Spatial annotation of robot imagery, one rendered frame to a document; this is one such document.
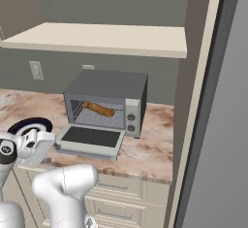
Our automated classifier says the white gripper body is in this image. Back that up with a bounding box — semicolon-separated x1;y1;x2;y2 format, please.
19;130;57;167

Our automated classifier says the dark blue white plate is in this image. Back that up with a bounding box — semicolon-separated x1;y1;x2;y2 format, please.
7;116;54;137

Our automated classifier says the grey toaster oven door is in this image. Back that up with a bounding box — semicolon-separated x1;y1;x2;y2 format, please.
54;123;127;162

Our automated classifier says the brown baguette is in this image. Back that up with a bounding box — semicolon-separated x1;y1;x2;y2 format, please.
81;101;116;118

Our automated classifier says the grey toaster oven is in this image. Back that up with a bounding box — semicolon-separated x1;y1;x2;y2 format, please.
62;69;149;140

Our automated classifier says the cream drawer front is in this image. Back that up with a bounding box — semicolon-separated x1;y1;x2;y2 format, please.
82;195;147;228
96;172;145;205

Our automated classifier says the beige tall side panel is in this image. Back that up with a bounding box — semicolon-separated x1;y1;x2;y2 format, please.
163;0;225;228

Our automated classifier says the dark grey fridge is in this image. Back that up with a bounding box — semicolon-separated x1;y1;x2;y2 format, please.
173;0;248;228

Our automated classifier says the wire toaster oven rack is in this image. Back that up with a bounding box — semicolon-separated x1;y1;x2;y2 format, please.
71;106;126;128

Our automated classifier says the white wall outlet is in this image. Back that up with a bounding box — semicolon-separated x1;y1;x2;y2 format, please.
81;63;97;72
28;60;45;81

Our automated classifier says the grey drawer handle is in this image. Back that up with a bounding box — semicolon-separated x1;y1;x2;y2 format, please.
96;209;126;220

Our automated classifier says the cream wall shelf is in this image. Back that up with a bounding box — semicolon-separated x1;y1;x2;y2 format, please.
0;21;189;59

